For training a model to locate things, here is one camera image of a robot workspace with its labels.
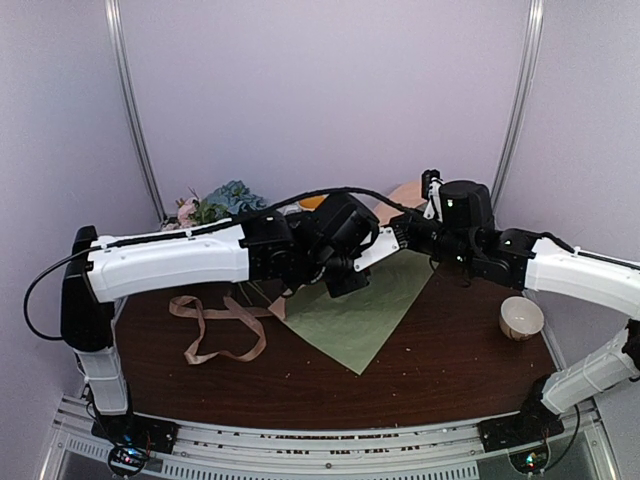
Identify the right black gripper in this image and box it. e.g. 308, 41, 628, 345
391, 207, 475, 271

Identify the white mug with orange inside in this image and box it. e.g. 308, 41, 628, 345
297, 195, 327, 212

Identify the green and tan wrapping paper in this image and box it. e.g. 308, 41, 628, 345
269, 180, 435, 376

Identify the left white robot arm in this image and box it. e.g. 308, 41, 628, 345
61, 212, 400, 444

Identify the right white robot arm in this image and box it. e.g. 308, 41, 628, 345
386, 170, 639, 442

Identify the blue hydrangea fake flower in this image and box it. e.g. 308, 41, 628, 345
195, 180, 267, 224

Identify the white round bowl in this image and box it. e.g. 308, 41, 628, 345
499, 296, 545, 341

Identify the beige ribbon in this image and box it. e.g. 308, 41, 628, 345
168, 295, 271, 366

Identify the right circuit board with leds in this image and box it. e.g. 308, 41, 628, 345
509, 449, 550, 475

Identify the circuit board with leds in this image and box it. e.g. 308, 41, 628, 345
107, 446, 149, 477
509, 449, 550, 475

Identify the left circuit board with leds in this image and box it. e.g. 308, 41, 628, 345
107, 446, 149, 477

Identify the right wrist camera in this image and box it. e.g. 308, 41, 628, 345
439, 180, 495, 230

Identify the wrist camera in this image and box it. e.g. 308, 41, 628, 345
439, 180, 495, 230
311, 193, 379, 262

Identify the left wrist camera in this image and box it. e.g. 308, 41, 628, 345
311, 193, 379, 262

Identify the front aluminium rail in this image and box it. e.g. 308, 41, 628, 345
47, 394, 617, 480

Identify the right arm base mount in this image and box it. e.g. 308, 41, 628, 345
477, 375, 564, 452

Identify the right aluminium frame post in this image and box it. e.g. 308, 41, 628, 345
491, 0, 544, 210

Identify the aluminium frame post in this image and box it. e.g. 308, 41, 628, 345
104, 0, 167, 223
491, 0, 544, 210

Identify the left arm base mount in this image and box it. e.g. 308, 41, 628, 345
87, 401, 179, 454

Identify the left aluminium frame post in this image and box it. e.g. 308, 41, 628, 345
104, 0, 167, 223

